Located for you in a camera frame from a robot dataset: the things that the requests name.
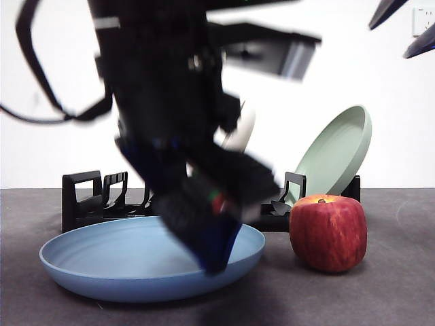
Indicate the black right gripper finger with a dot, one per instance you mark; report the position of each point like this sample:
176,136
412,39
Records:
423,44
387,12

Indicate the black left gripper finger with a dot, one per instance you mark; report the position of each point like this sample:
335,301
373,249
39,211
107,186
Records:
197,231
235,239

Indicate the blue plate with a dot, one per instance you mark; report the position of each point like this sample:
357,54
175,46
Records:
119,258

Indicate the red apple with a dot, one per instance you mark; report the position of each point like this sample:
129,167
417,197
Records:
328,234

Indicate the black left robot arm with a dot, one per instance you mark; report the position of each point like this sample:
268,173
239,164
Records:
156,85

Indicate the cream white plate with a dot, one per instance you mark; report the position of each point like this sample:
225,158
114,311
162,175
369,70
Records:
243,136

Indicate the black plate rack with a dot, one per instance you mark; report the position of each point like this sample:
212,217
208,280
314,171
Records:
86,207

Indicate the green plate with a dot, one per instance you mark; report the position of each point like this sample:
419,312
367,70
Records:
334,153

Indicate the white wall socket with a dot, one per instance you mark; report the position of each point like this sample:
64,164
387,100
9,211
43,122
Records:
421,18

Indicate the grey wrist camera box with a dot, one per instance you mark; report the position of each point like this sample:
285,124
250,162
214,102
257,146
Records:
272,54

